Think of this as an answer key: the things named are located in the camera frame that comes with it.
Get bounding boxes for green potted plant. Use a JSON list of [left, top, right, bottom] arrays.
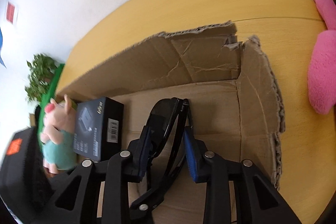
[[25, 54, 58, 102]]

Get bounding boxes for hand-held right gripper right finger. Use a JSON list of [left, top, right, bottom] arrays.
[[183, 126, 302, 224]]

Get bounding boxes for black product box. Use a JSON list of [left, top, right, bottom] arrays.
[[73, 97, 124, 162]]

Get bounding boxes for pink rabbit plush toy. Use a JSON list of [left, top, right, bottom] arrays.
[[308, 0, 336, 115]]

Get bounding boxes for black sunglasses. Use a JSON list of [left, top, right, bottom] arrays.
[[130, 98, 193, 210]]

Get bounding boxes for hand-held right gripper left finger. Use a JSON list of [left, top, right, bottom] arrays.
[[54, 126, 155, 224]]

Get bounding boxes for pink and teal pig plush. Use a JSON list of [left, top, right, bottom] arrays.
[[40, 94, 79, 174]]

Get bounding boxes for blue wave wall decoration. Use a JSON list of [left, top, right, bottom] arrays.
[[0, 27, 8, 68]]

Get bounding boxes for brown cardboard box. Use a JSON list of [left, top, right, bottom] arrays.
[[56, 21, 286, 224]]

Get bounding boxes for red wall poster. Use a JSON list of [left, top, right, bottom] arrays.
[[6, 2, 18, 25]]

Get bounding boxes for green board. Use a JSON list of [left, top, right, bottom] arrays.
[[35, 63, 66, 151]]

